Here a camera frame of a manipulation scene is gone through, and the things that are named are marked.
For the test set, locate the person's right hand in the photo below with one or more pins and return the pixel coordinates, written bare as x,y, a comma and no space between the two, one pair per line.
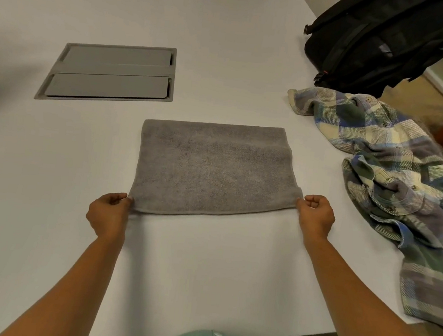
316,218

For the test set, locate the person's left hand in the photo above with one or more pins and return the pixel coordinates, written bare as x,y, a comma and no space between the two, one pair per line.
109,215

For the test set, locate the plaid flannel shirt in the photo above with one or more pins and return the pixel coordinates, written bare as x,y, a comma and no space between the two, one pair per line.
385,131

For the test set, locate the grey towel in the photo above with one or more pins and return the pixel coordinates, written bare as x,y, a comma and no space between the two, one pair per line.
213,169

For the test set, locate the black backpack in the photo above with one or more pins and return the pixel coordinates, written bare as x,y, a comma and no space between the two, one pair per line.
374,44

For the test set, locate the person's right forearm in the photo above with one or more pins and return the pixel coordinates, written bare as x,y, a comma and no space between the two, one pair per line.
367,317

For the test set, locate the person's left forearm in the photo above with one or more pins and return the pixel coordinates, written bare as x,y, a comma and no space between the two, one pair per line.
64,295

